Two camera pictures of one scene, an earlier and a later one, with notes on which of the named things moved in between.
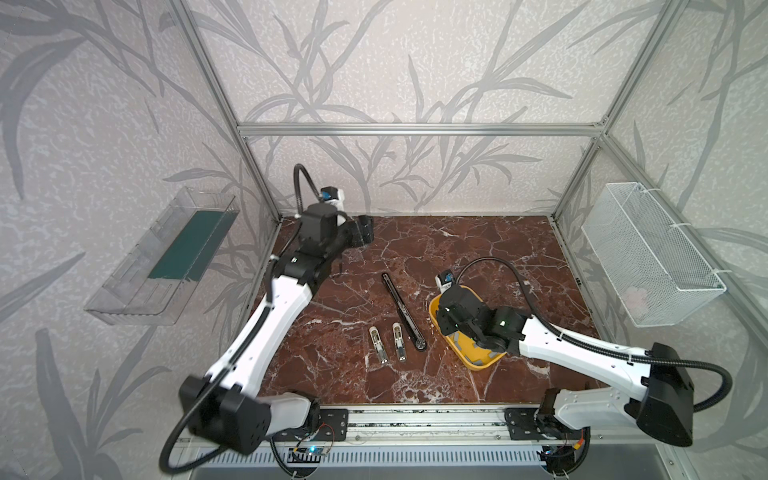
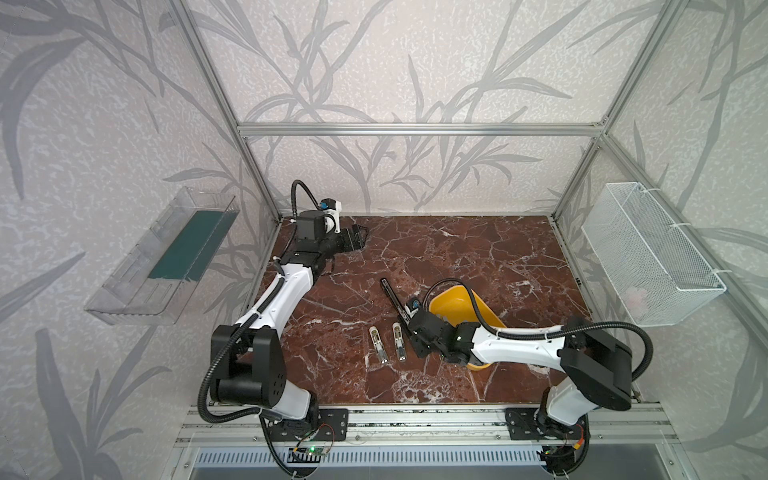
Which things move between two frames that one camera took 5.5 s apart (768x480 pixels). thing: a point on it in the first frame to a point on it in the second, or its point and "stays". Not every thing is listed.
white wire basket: (658, 277) stays
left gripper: (363, 229) to (343, 241)
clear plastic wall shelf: (155, 281) stays
